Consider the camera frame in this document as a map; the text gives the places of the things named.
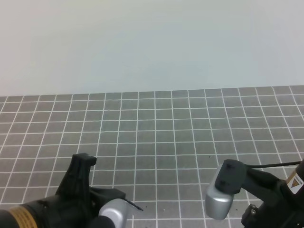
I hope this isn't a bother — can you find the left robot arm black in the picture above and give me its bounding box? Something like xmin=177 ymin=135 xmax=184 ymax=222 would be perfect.
xmin=0 ymin=153 xmax=126 ymax=228

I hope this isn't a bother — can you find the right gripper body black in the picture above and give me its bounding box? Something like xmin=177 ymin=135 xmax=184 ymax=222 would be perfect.
xmin=241 ymin=185 xmax=304 ymax=228

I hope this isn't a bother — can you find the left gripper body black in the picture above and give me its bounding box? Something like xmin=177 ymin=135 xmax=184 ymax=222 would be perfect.
xmin=51 ymin=153 xmax=125 ymax=228

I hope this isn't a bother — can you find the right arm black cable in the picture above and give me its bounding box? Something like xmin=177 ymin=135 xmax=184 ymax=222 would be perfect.
xmin=249 ymin=161 xmax=302 ymax=168

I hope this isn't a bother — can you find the black pen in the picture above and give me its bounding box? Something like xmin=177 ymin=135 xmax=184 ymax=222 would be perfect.
xmin=124 ymin=198 xmax=143 ymax=211

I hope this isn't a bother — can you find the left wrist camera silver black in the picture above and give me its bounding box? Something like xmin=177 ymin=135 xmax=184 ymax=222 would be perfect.
xmin=90 ymin=199 xmax=133 ymax=228

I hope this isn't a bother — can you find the grey grid tablecloth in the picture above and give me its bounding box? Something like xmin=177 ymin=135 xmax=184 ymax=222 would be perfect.
xmin=0 ymin=85 xmax=304 ymax=228

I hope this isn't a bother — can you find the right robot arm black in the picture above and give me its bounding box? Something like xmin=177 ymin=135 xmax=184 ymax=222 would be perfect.
xmin=241 ymin=161 xmax=304 ymax=228

